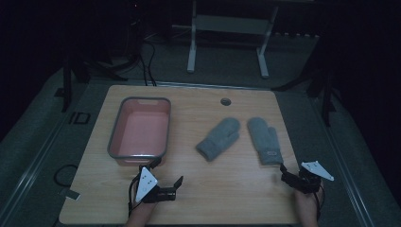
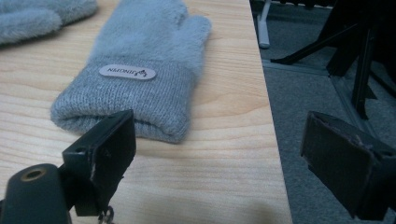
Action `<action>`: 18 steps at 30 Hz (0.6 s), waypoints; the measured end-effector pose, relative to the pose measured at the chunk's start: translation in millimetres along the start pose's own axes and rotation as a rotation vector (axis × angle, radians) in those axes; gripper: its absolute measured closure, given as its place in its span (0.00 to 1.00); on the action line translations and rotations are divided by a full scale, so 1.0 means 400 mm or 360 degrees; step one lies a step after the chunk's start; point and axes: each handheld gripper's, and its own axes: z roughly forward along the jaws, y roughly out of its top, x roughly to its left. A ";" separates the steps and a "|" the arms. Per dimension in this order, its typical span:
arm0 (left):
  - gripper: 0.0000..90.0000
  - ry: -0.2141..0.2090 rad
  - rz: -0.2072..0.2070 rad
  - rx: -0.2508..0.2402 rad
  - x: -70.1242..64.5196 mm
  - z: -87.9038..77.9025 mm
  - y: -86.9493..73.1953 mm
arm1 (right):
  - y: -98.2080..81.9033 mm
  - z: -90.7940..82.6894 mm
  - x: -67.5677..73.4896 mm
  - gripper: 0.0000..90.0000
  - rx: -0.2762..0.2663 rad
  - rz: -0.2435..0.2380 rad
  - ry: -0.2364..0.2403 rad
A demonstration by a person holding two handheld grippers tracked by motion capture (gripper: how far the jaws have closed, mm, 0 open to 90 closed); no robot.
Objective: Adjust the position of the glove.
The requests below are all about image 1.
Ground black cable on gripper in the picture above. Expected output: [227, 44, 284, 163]
[127, 172, 143, 219]
[313, 184, 325, 220]

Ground person's right hand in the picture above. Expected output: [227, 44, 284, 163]
[293, 184, 325, 227]

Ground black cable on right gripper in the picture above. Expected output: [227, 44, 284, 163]
[313, 184, 325, 220]

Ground grey mitten with small label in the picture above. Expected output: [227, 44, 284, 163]
[246, 116, 285, 166]

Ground black stand with angled legs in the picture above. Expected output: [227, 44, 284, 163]
[271, 60, 338, 128]

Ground white metal stand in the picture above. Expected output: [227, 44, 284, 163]
[171, 0, 281, 79]

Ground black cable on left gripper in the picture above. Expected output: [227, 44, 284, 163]
[127, 172, 143, 219]

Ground black cables behind table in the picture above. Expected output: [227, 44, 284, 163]
[138, 39, 158, 87]

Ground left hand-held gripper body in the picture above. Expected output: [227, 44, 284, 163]
[134, 166, 177, 204]

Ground grey tape strip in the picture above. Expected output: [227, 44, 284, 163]
[59, 187, 81, 201]

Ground black tripod stand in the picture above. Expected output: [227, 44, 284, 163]
[55, 18, 141, 114]

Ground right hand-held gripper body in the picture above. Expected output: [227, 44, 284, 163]
[297, 160, 336, 195]

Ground pink basin with grey rim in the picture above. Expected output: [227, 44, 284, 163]
[107, 96, 172, 167]

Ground black cable loop on floor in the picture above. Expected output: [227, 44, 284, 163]
[52, 163, 79, 188]

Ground person's left hand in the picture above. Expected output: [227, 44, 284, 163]
[125, 201, 158, 227]

